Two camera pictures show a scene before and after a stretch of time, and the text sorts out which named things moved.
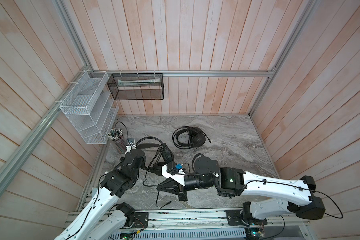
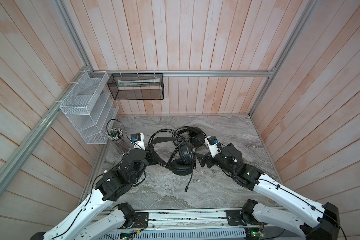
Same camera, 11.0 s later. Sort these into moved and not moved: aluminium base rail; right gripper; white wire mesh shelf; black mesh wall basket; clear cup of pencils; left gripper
Moved: left gripper; right gripper
Not moved: white wire mesh shelf; aluminium base rail; black mesh wall basket; clear cup of pencils
